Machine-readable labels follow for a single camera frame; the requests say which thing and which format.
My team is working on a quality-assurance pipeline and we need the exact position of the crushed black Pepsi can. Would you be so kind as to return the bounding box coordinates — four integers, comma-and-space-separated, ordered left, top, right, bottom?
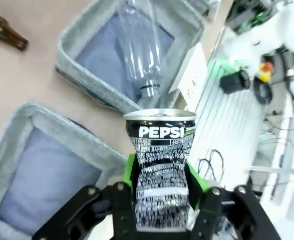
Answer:
123, 108, 197, 232

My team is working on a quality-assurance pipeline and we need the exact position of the black cable loop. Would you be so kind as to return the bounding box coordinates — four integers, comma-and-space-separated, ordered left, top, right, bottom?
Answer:
197, 148, 224, 181

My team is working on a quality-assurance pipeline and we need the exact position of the white paper label card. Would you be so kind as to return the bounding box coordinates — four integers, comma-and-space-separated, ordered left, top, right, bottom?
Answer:
168, 42, 208, 110

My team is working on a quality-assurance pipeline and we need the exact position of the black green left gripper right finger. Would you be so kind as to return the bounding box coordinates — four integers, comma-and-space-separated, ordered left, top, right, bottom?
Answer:
185, 161, 282, 240

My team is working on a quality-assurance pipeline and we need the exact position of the black cylindrical cap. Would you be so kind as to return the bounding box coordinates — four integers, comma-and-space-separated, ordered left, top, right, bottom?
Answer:
220, 69, 251, 95

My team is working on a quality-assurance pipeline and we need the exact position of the empty grey fabric basket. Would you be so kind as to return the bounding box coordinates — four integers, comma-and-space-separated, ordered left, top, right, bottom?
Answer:
0, 100, 128, 240

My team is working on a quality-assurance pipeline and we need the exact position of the clear plastic bottle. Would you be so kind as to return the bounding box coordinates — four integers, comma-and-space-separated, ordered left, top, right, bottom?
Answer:
116, 0, 162, 107

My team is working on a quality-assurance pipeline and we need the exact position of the brown glass bottle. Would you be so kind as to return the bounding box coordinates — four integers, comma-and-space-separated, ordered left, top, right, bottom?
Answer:
0, 8, 29, 52

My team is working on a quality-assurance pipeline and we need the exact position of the grey fabric basket with bottle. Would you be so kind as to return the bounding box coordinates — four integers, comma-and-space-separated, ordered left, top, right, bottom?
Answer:
55, 0, 205, 114

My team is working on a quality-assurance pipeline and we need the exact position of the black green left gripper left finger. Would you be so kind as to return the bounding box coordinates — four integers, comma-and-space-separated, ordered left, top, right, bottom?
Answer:
32, 152, 139, 240

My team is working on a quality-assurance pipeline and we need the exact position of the yellow red emergency stop button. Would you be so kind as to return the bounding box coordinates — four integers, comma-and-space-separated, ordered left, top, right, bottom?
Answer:
258, 62, 273, 82

